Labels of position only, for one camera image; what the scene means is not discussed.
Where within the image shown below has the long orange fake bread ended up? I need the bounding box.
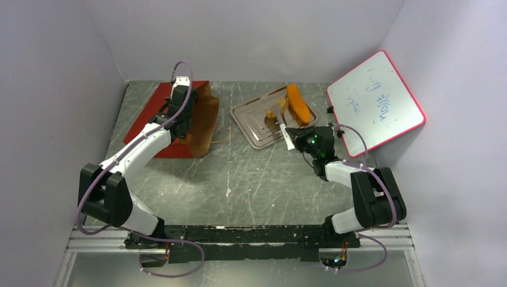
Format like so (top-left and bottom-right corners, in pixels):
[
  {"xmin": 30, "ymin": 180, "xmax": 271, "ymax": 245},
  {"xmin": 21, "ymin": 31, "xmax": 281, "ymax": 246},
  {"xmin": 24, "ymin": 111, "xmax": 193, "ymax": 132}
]
[{"xmin": 286, "ymin": 84, "xmax": 312, "ymax": 124}]

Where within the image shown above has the red paper bag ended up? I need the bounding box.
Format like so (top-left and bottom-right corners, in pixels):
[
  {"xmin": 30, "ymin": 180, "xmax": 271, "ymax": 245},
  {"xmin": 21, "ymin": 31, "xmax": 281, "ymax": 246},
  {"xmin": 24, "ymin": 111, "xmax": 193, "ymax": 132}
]
[{"xmin": 123, "ymin": 80, "xmax": 233, "ymax": 159}]

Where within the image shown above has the metal tongs white handle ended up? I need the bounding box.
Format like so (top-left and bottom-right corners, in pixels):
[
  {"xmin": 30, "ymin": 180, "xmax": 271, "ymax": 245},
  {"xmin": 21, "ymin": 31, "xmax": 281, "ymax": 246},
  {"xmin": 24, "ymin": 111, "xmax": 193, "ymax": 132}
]
[{"xmin": 276, "ymin": 97, "xmax": 295, "ymax": 151}]

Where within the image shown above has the round fake bread slice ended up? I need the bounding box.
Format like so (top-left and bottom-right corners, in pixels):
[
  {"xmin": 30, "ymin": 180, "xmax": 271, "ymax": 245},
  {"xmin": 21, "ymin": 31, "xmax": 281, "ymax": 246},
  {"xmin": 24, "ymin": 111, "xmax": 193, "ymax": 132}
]
[{"xmin": 265, "ymin": 99, "xmax": 289, "ymax": 118}]

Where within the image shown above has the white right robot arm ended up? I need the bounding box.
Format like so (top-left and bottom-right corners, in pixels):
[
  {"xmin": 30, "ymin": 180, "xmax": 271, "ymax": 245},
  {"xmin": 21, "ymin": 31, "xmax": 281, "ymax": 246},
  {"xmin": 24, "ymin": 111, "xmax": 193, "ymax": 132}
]
[{"xmin": 285, "ymin": 124, "xmax": 407, "ymax": 248}]

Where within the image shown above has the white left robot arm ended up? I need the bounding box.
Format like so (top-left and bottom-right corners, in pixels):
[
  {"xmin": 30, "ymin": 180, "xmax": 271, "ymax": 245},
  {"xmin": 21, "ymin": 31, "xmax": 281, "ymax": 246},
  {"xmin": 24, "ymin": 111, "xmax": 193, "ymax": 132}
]
[{"xmin": 78, "ymin": 77, "xmax": 198, "ymax": 249}]

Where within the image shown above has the silver metal tray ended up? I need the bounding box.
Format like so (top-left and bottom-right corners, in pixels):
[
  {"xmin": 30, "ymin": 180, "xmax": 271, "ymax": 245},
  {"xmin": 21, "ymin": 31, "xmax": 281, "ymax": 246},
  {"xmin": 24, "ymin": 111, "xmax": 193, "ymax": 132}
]
[{"xmin": 230, "ymin": 86, "xmax": 319, "ymax": 149}]

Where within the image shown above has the pink framed whiteboard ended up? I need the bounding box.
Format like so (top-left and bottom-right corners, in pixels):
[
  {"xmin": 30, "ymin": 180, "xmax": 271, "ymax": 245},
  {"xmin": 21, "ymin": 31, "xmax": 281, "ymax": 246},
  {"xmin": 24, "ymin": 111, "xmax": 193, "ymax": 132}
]
[{"xmin": 327, "ymin": 50, "xmax": 426, "ymax": 158}]

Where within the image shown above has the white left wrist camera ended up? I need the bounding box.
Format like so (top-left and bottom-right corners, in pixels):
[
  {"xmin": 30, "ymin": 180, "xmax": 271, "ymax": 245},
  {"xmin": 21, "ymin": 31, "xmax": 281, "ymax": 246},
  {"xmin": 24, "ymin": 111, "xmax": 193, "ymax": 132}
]
[{"xmin": 171, "ymin": 76, "xmax": 191, "ymax": 96}]

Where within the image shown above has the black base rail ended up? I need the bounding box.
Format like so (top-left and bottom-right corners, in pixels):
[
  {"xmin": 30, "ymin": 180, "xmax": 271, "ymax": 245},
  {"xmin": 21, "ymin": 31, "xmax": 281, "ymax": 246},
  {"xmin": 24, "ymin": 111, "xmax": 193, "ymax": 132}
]
[{"xmin": 124, "ymin": 219, "xmax": 361, "ymax": 267}]

